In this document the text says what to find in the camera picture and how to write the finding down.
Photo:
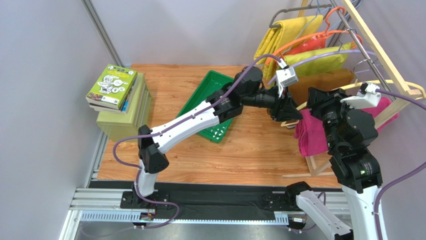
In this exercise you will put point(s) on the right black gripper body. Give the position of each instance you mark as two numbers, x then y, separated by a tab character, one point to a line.
323	102

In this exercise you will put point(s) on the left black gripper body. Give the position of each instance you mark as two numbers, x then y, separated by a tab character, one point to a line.
277	113

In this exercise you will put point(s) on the pink trousers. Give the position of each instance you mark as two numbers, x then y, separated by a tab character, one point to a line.
311	135

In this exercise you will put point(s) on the cream yellow hanger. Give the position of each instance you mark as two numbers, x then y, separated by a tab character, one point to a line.
420	95

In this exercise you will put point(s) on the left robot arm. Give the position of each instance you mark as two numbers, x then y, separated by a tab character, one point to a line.
222	105

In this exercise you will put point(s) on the brown trousers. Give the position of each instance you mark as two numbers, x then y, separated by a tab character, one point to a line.
326	81

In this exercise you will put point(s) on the lime green trousers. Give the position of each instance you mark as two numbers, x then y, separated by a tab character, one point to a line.
321	64

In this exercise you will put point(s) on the lilac hanger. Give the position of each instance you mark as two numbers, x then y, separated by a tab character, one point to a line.
313	58

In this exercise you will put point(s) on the red orange trousers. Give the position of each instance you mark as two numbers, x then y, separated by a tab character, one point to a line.
314	43

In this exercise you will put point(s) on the orange hanger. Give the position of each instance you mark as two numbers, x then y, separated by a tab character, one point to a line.
318	35

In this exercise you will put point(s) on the yellow trousers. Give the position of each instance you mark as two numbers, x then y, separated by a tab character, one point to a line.
287	31

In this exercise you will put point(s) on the wooden clothes rack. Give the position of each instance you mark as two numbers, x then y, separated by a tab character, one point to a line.
395	107

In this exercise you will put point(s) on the black base mat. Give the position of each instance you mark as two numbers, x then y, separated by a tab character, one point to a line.
206	201

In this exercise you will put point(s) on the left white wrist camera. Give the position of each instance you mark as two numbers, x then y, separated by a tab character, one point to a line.
285	76

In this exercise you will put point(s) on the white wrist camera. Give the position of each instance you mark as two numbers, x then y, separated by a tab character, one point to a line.
285	76
366	97

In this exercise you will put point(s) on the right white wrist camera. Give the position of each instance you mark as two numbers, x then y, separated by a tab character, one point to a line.
366	97

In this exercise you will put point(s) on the metal hanging rail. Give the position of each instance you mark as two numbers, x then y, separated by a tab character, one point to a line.
371	40

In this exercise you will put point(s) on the aluminium corner post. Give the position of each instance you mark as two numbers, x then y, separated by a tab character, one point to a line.
98	24

